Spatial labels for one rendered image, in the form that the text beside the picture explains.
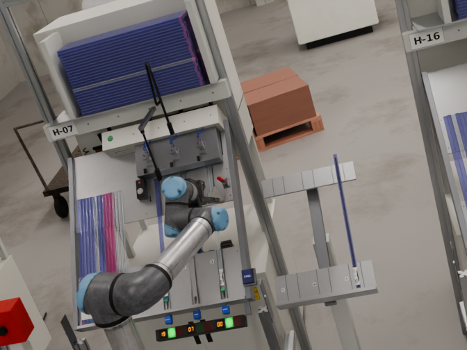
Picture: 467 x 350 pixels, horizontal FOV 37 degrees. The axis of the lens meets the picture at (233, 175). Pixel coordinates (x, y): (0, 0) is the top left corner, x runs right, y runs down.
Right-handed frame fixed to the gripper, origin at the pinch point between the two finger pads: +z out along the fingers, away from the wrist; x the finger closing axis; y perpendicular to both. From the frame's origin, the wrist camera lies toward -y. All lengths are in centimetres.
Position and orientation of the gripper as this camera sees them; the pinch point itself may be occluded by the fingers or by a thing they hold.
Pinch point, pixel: (206, 206)
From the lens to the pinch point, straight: 253.7
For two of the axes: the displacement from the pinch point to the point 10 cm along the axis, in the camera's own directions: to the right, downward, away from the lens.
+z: 2.6, 1.6, 9.5
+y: -1.7, -9.6, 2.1
